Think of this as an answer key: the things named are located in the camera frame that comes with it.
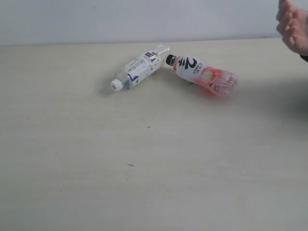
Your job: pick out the person's open hand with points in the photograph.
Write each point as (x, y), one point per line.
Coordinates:
(293, 27)

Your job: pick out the pink peach drink bottle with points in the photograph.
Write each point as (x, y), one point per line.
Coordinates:
(189, 68)

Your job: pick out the white blue label bottle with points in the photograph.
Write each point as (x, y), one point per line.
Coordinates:
(140, 68)

